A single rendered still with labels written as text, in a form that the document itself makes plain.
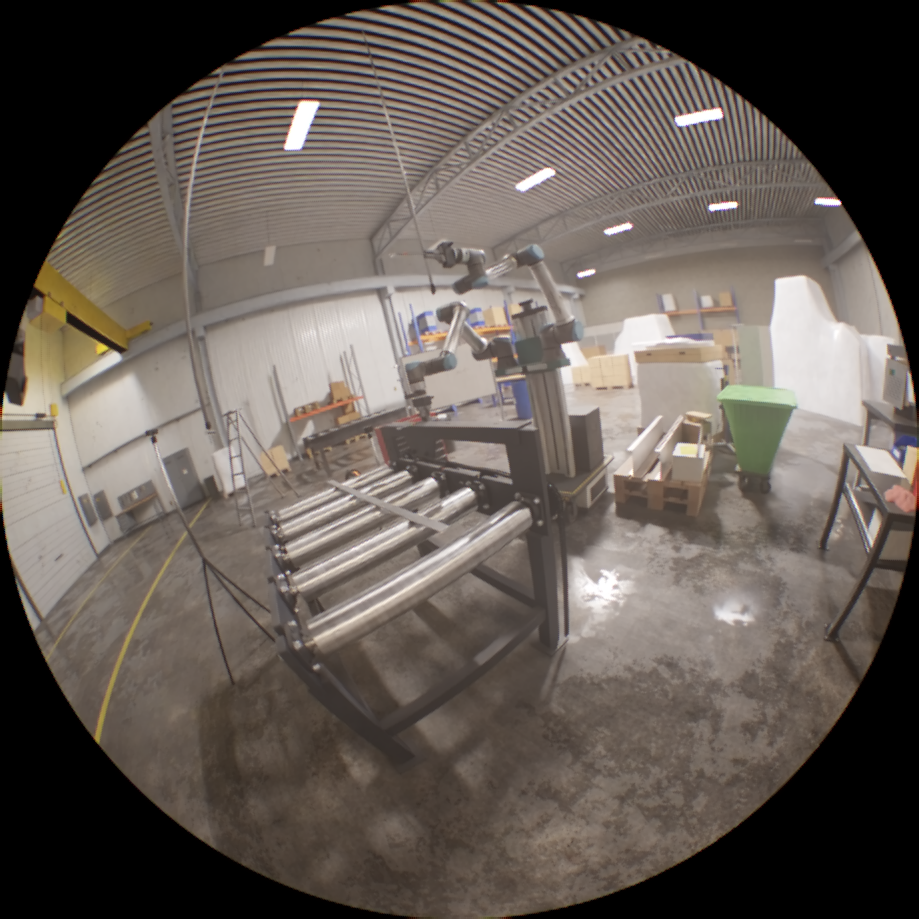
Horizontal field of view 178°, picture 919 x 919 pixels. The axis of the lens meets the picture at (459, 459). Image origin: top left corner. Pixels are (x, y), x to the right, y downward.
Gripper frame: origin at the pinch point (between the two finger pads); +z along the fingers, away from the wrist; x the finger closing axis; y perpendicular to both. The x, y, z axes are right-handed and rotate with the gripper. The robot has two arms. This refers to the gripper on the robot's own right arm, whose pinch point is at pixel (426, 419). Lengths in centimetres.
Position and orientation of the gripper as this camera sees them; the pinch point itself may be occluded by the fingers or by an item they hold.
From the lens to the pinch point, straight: 167.6
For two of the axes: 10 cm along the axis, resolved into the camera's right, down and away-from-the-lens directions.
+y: 7.7, -3.5, 5.3
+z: 2.3, 9.3, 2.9
